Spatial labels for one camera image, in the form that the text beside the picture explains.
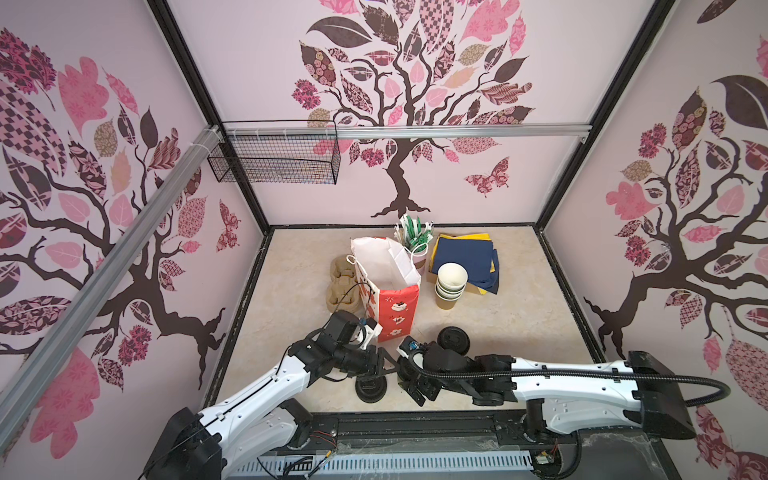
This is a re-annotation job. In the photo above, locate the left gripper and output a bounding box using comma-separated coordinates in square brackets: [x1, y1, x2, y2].
[334, 345, 399, 381]

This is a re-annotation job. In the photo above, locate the black coffee cup lid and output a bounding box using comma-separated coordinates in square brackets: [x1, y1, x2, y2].
[355, 377, 388, 404]
[437, 326, 471, 355]

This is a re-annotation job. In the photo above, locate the red white paper gift bag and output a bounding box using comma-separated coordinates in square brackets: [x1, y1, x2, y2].
[348, 237, 421, 342]

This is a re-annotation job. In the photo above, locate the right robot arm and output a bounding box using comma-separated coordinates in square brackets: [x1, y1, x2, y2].
[398, 337, 696, 440]

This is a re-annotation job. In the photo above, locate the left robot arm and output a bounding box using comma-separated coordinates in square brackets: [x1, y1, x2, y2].
[140, 311, 383, 479]

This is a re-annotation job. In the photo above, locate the brown cardboard cup carrier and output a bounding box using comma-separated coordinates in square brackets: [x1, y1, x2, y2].
[325, 255, 362, 314]

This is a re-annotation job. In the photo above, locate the stack of green paper cups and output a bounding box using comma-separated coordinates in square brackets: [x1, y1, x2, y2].
[435, 263, 468, 310]

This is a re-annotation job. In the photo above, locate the blue napkin stack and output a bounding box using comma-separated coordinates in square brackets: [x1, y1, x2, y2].
[434, 239, 500, 294]

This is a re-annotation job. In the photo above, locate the pink cup of straws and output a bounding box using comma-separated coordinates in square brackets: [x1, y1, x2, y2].
[395, 214, 434, 274]

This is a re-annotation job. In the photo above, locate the aluminium crossbar back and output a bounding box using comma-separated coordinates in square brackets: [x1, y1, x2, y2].
[225, 122, 592, 140]

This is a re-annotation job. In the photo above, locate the aluminium bar left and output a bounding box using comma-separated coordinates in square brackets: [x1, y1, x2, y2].
[1, 125, 222, 448]

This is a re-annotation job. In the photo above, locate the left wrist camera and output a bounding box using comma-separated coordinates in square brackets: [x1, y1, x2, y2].
[350, 318, 383, 350]

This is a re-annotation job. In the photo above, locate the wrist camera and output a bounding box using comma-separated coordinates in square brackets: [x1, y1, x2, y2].
[350, 318, 383, 350]
[397, 335, 423, 359]

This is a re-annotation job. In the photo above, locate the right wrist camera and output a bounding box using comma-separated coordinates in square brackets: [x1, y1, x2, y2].
[397, 335, 423, 359]

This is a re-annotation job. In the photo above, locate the white slotted cable duct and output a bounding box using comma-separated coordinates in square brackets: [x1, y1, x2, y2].
[230, 451, 533, 479]

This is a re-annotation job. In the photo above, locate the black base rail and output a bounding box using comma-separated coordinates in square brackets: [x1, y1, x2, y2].
[160, 409, 682, 480]

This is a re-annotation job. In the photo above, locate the black wire basket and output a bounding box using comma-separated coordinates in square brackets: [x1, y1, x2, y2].
[208, 119, 341, 185]

